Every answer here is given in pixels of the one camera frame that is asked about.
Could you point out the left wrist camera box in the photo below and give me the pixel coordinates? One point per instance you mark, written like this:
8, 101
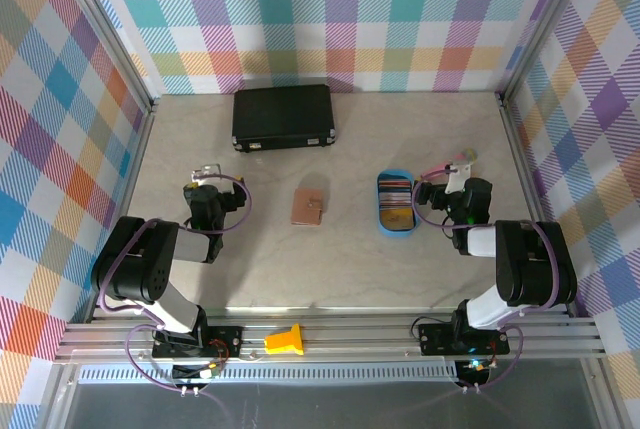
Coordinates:
206, 172

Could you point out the row of upright cards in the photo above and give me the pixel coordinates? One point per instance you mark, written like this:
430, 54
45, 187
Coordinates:
395, 194

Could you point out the grey metal panel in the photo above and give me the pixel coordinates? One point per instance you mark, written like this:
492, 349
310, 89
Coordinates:
325, 406

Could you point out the aluminium side rail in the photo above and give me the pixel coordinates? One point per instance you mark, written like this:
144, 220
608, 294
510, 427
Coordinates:
137, 164
525, 174

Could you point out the aluminium frame post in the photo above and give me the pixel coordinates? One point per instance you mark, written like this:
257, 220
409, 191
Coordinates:
105, 29
547, 24

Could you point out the blue oval tray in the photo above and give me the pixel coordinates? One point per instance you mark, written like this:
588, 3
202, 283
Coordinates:
396, 234

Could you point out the gold plastic card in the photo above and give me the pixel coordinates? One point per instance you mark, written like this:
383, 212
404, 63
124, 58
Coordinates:
397, 223

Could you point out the yellow printed plastic part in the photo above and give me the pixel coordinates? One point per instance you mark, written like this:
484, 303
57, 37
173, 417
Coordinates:
285, 341

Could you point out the left aluminium frame post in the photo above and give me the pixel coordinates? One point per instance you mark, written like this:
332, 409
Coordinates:
105, 29

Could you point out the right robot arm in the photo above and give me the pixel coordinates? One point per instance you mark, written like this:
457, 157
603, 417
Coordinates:
530, 269

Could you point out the left aluminium side rail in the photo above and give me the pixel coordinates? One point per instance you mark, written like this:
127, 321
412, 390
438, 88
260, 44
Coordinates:
137, 164

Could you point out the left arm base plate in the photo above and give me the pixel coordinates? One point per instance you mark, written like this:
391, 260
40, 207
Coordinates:
225, 341

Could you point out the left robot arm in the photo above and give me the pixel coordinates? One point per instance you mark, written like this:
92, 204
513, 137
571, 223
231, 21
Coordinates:
135, 269

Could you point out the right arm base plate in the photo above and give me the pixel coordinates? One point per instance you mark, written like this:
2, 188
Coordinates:
435, 339

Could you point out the right aluminium side rail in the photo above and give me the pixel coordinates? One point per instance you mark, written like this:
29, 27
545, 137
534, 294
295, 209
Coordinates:
525, 174

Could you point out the aluminium slotted base rail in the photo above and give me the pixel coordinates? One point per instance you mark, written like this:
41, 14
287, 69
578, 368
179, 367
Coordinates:
350, 339

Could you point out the right aluminium frame post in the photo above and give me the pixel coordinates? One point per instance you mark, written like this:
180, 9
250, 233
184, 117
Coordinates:
547, 24

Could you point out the black hard case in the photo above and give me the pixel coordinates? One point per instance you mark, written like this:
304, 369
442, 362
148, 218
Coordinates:
282, 114

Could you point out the pink toy microphone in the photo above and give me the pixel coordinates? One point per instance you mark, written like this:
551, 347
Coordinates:
469, 155

